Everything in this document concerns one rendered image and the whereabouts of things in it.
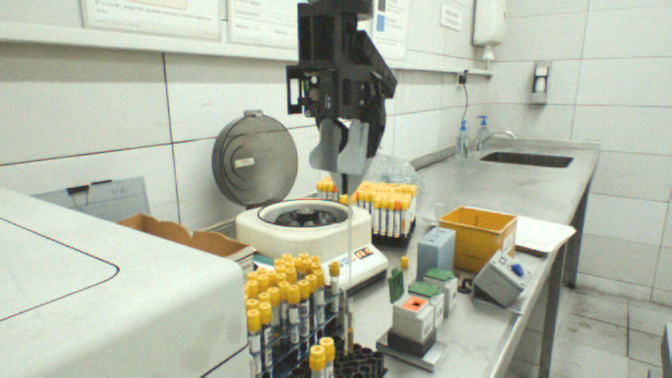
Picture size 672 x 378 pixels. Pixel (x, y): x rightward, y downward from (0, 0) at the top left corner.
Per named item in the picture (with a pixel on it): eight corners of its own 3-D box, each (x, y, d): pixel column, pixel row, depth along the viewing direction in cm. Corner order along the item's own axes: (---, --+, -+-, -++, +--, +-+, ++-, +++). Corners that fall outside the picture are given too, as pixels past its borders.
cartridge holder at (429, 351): (433, 373, 57) (434, 349, 56) (375, 349, 62) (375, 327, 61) (448, 353, 62) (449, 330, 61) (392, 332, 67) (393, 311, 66)
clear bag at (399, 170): (386, 200, 142) (387, 160, 139) (360, 189, 157) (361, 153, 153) (433, 193, 151) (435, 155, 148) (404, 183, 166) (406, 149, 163)
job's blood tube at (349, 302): (350, 371, 57) (351, 303, 55) (342, 367, 58) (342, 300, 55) (355, 365, 58) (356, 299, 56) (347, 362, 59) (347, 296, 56)
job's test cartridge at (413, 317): (421, 355, 59) (423, 314, 57) (390, 343, 61) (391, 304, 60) (432, 341, 62) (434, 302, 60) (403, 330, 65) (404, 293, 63)
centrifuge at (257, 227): (321, 313, 72) (320, 245, 69) (224, 265, 91) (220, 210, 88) (401, 269, 89) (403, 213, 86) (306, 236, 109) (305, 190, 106)
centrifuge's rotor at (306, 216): (304, 262, 79) (303, 226, 78) (254, 242, 90) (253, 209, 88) (357, 240, 90) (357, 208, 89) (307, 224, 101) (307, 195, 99)
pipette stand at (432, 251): (444, 300, 77) (447, 248, 74) (407, 290, 80) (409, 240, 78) (460, 279, 85) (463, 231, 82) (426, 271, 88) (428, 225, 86)
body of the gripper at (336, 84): (285, 121, 46) (281, 1, 43) (330, 116, 53) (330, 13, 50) (343, 125, 42) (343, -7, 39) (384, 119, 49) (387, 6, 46)
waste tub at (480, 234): (496, 280, 84) (501, 232, 82) (433, 263, 92) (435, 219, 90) (515, 258, 95) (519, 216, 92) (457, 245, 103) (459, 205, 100)
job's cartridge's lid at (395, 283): (390, 273, 59) (387, 272, 59) (393, 305, 60) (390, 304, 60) (403, 264, 62) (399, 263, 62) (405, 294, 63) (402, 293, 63)
